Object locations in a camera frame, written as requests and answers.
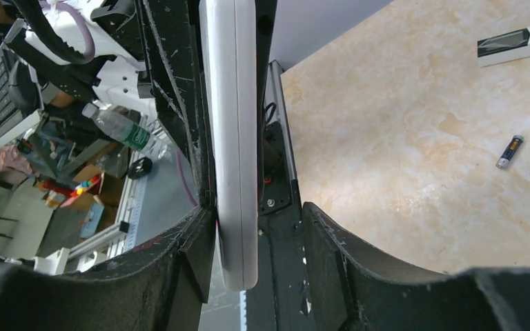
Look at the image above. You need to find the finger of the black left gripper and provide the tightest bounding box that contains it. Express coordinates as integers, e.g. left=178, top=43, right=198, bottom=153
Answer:
left=141, top=1, right=215, bottom=210
left=253, top=0, right=279, bottom=152

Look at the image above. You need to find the clear plastic water bottle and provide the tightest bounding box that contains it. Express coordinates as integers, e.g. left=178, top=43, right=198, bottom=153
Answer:
left=82, top=104, right=168, bottom=161

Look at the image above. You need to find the long white remote control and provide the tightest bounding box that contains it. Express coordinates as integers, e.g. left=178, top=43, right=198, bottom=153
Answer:
left=477, top=26, right=530, bottom=68

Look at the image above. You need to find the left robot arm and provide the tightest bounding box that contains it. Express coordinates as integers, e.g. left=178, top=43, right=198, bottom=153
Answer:
left=0, top=1, right=277, bottom=220

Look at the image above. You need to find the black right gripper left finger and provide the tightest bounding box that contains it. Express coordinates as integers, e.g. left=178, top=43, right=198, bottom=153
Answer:
left=0, top=207, right=215, bottom=330

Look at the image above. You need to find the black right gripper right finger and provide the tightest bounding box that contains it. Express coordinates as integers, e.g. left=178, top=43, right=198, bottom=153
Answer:
left=302, top=202, right=530, bottom=330

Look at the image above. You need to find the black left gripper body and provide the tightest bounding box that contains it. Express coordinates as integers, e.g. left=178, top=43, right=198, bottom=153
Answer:
left=90, top=0, right=154, bottom=99

